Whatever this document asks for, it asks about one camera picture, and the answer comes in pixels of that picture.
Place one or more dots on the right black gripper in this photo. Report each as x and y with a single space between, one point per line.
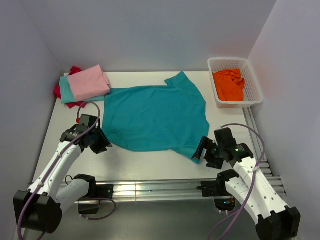
205 143

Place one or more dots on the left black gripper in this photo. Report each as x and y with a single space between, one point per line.
104 142

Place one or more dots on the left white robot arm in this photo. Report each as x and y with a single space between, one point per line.
42 205

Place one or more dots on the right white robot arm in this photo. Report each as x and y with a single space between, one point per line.
274 219

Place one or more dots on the folded light teal t shirt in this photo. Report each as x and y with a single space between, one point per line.
68 97

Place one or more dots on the folded pink t shirt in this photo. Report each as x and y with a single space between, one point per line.
89 83

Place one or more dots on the orange crumpled t shirt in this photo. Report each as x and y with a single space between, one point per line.
229 85

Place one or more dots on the white plastic basket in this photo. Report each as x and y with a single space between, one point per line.
252 91

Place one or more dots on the folded red t shirt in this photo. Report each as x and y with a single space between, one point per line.
57 90

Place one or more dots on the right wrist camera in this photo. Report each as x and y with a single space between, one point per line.
225 136

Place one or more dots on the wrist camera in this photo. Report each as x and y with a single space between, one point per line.
225 136
85 121

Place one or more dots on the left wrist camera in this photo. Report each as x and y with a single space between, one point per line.
85 121

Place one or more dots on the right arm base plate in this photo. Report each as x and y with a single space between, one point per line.
212 188

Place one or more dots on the aluminium mounting rail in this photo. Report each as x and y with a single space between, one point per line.
156 190

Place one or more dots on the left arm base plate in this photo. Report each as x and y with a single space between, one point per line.
104 191

